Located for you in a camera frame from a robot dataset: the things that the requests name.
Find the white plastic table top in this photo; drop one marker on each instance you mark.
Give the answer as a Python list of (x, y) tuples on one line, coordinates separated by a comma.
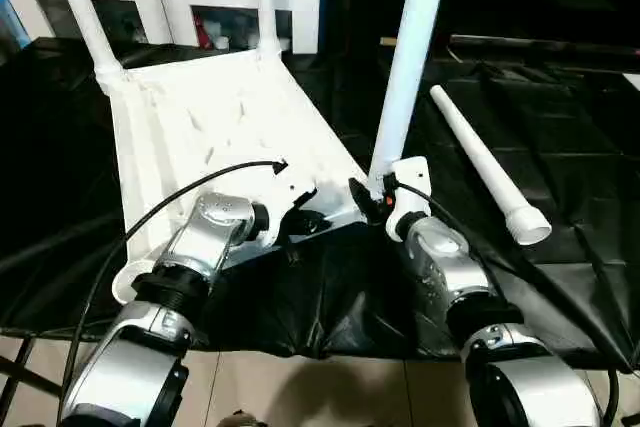
[(200, 112)]

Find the black glossy mat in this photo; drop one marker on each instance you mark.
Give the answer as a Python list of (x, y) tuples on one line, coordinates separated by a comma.
[(325, 297)]

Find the small yellow label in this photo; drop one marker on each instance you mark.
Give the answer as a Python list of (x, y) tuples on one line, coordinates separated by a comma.
[(388, 41)]

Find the grey robot torso front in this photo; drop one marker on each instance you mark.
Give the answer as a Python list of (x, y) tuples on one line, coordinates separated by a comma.
[(240, 421)]

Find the small red box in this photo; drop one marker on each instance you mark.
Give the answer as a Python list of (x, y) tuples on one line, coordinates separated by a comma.
[(202, 32)]

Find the flat white board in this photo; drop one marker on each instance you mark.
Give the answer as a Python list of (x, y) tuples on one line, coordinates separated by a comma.
[(632, 81)]

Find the black folding stand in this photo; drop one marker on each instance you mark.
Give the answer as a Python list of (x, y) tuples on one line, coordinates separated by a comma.
[(25, 377)]

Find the grey curtain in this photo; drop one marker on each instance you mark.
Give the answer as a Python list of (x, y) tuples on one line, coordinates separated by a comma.
[(10, 22)]

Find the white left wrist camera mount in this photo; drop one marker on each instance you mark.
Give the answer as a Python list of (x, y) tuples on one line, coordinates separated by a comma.
[(285, 197)]

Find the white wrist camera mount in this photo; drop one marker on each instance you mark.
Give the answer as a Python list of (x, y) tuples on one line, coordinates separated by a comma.
[(285, 197), (410, 182)]

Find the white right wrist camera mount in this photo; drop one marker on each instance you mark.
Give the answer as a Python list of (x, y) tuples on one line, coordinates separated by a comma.
[(410, 182)]

